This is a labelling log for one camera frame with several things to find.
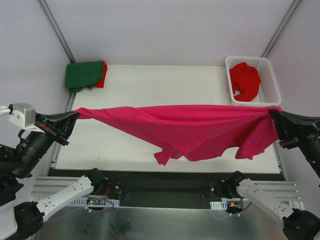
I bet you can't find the pink t shirt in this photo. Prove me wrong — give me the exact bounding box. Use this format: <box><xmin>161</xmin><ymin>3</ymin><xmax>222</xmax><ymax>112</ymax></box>
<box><xmin>76</xmin><ymin>105</ymin><xmax>278</xmax><ymax>165</ymax></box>

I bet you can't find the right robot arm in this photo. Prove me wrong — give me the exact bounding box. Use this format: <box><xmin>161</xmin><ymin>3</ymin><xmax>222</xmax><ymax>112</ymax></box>
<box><xmin>214</xmin><ymin>110</ymin><xmax>320</xmax><ymax>240</ymax></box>

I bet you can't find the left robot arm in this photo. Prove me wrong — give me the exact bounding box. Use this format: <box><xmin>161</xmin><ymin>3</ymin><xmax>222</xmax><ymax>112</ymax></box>
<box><xmin>0</xmin><ymin>109</ymin><xmax>108</xmax><ymax>240</ymax></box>

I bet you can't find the folded green t shirt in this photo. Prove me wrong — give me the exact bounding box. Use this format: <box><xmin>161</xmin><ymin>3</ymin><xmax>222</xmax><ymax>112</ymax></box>
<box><xmin>64</xmin><ymin>60</ymin><xmax>105</xmax><ymax>93</ymax></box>

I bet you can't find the folded red t shirt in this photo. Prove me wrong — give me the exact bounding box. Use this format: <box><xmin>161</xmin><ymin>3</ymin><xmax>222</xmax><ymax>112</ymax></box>
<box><xmin>86</xmin><ymin>61</ymin><xmax>108</xmax><ymax>89</ymax></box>

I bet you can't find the white plastic laundry basket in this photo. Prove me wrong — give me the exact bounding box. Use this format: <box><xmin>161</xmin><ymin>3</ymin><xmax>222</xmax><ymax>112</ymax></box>
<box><xmin>225</xmin><ymin>56</ymin><xmax>282</xmax><ymax>106</ymax></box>

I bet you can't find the red t shirt in basket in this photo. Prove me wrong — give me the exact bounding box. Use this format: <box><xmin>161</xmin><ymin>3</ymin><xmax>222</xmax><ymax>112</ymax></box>
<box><xmin>229</xmin><ymin>62</ymin><xmax>261</xmax><ymax>102</ymax></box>

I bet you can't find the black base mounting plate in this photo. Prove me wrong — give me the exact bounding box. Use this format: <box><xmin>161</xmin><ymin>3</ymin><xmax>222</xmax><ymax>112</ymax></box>
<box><xmin>47</xmin><ymin>169</ymin><xmax>286</xmax><ymax>208</ymax></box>

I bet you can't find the left white cable duct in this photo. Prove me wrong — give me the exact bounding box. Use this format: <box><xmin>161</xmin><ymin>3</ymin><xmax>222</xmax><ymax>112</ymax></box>
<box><xmin>68</xmin><ymin>197</ymin><xmax>120</xmax><ymax>208</ymax></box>

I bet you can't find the white cable duct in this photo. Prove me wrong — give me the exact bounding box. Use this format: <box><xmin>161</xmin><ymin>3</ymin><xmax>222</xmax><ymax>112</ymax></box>
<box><xmin>68</xmin><ymin>197</ymin><xmax>120</xmax><ymax>208</ymax></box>
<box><xmin>209</xmin><ymin>199</ymin><xmax>243</xmax><ymax>210</ymax></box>

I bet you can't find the right white cable duct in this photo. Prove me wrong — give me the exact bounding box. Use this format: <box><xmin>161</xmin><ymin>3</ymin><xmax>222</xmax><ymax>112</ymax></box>
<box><xmin>209</xmin><ymin>199</ymin><xmax>243</xmax><ymax>210</ymax></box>

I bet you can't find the left aluminium corner post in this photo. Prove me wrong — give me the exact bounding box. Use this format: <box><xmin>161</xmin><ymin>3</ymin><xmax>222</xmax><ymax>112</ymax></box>
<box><xmin>37</xmin><ymin>0</ymin><xmax>77</xmax><ymax>63</ymax></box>

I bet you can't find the aluminium corner post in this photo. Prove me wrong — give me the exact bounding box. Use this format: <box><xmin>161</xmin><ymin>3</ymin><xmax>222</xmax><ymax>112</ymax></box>
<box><xmin>37</xmin><ymin>0</ymin><xmax>77</xmax><ymax>63</ymax></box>
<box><xmin>261</xmin><ymin>0</ymin><xmax>303</xmax><ymax>58</ymax></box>

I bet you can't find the right aluminium corner post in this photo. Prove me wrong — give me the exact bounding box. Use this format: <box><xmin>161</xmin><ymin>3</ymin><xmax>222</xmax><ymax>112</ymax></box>
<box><xmin>261</xmin><ymin>0</ymin><xmax>303</xmax><ymax>58</ymax></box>

